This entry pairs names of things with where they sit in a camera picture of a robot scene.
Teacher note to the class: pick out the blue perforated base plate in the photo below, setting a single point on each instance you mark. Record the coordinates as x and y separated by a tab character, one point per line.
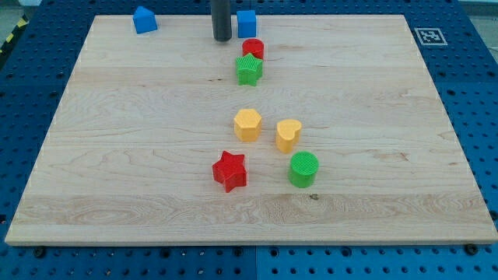
38	67

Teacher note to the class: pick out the red cylinder block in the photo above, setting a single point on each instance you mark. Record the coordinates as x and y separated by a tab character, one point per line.
255	47

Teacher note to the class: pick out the light wooden board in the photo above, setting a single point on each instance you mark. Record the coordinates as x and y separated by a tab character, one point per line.
127	160

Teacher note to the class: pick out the white fiducial marker tag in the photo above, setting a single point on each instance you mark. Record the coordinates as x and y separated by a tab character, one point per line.
429	36

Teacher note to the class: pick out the red star block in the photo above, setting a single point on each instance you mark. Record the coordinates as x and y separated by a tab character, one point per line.
230	171

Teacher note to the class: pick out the blue cube block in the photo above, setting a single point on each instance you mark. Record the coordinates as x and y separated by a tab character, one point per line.
246	23

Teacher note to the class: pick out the green star block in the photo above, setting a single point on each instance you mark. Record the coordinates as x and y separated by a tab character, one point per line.
248	69

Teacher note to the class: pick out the yellow hexagon block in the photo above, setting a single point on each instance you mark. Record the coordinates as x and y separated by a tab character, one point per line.
247	125

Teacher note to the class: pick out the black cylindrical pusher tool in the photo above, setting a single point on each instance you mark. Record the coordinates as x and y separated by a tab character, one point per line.
221	20

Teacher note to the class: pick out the blue house-shaped block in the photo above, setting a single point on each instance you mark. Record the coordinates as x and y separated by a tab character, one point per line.
144	20

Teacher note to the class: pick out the yellow heart block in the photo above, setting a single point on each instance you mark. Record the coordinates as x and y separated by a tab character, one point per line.
287	134

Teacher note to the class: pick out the green cylinder block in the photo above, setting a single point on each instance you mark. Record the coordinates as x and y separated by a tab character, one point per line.
303	168

